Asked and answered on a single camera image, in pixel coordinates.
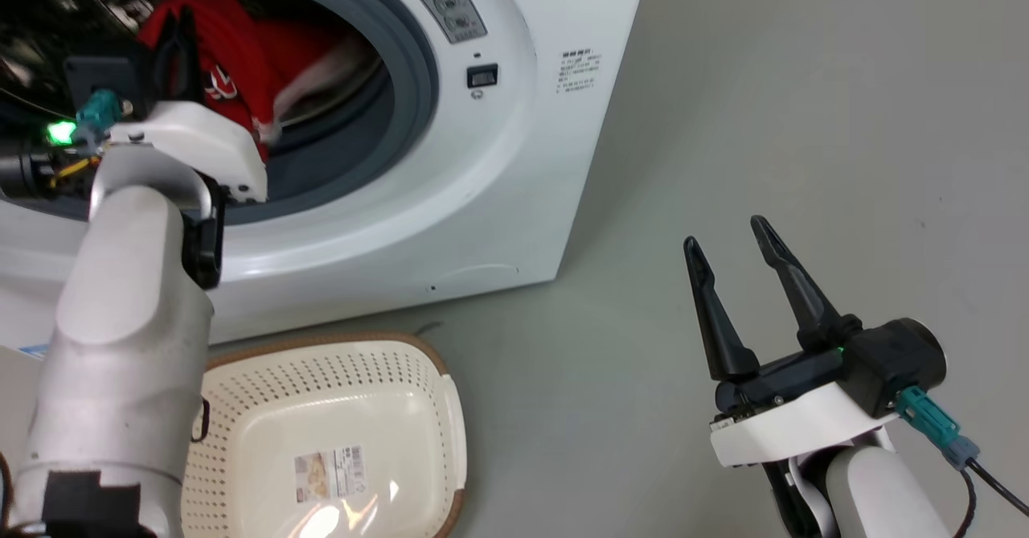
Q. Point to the product label sticker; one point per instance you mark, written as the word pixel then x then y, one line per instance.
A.
pixel 330 474

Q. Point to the black door latch socket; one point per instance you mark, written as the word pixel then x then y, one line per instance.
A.
pixel 482 76

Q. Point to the white text label sticker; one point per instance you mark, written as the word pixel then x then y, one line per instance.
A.
pixel 580 70

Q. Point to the cream perforated laundry basket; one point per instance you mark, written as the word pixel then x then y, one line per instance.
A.
pixel 265 409

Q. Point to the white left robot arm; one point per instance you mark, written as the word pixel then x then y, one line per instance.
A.
pixel 120 321

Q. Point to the white front-load washing machine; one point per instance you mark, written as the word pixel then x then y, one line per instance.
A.
pixel 498 200

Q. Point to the red garment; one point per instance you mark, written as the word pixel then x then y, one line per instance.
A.
pixel 273 47

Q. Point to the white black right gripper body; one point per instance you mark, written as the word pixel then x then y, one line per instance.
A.
pixel 812 413

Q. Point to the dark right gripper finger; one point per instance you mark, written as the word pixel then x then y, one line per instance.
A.
pixel 719 329
pixel 800 297

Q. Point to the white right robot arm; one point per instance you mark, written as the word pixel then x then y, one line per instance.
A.
pixel 876 498

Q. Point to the white cloth garment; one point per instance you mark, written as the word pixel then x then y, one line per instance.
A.
pixel 323 80

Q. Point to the grey rubber door gasket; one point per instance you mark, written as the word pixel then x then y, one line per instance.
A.
pixel 414 80

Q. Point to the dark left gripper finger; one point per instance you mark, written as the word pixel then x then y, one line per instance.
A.
pixel 190 55
pixel 165 67

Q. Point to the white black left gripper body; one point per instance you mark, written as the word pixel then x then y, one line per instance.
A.
pixel 209 148

